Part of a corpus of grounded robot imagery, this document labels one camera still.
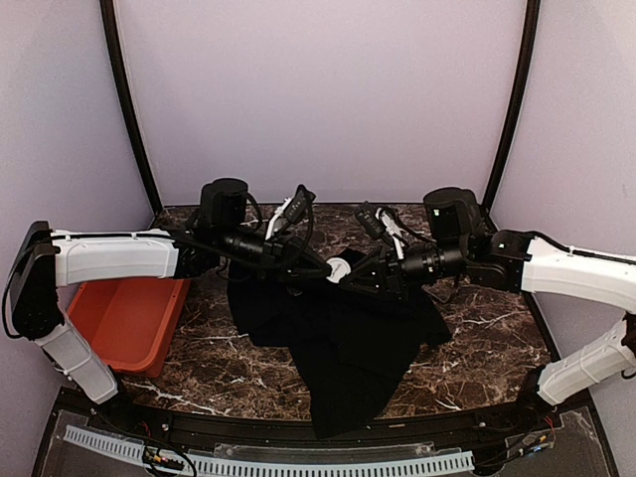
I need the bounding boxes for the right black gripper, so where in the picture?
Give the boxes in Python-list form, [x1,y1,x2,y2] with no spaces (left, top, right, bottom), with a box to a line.
[339,237,470,301]

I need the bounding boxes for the black frame post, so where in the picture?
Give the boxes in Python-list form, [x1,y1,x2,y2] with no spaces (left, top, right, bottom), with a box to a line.
[482,0,541,210]
[99,0,163,217]

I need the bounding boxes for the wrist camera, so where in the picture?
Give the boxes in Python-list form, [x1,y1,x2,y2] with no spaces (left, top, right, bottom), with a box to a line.
[354,202,408,259]
[265,184,315,239]

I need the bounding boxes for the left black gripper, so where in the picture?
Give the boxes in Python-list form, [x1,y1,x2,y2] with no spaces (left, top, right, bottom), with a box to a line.
[218,225,334,283]

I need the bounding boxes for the left black frame post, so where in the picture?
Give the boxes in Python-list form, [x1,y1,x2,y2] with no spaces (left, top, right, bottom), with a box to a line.
[99,0,163,217]

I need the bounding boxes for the black front rail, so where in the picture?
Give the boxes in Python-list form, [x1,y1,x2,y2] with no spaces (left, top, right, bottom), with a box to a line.
[54,389,561,454]

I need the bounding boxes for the orange plastic bin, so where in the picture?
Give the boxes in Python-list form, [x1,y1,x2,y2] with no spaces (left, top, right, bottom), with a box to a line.
[68,277,191,379]

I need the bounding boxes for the black t-shirt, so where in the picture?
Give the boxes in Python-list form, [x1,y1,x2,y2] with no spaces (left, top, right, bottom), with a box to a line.
[227,263,451,420]

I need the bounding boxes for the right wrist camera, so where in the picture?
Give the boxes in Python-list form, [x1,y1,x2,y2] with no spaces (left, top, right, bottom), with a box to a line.
[354,202,408,259]

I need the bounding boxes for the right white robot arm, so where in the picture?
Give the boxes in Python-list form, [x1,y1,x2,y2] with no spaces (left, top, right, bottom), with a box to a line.
[328,187,635,431]

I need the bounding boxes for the right black frame post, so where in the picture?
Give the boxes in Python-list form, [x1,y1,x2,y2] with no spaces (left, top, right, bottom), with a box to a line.
[482,0,541,210]

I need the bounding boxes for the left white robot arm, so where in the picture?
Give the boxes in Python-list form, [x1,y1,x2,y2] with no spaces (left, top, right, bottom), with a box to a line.
[1,178,331,433]

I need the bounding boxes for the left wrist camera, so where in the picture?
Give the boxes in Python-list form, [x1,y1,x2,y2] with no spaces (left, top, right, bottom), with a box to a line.
[265,184,315,239]

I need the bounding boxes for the white slotted cable duct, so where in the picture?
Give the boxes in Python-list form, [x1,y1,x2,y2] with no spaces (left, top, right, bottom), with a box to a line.
[64,424,474,476]

